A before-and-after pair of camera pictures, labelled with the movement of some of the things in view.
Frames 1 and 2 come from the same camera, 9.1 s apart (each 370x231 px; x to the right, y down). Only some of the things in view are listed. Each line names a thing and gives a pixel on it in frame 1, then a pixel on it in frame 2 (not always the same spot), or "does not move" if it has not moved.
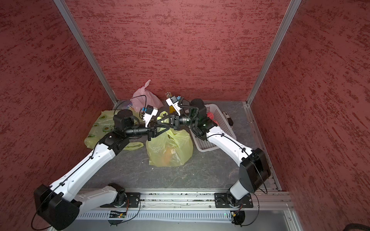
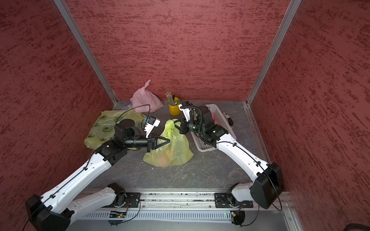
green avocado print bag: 104,124 does not move
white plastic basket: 204,146 does not move
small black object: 230,122 does not move
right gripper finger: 167,119 → 177,121
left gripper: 157,134 → 152,143
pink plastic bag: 141,98 does not move
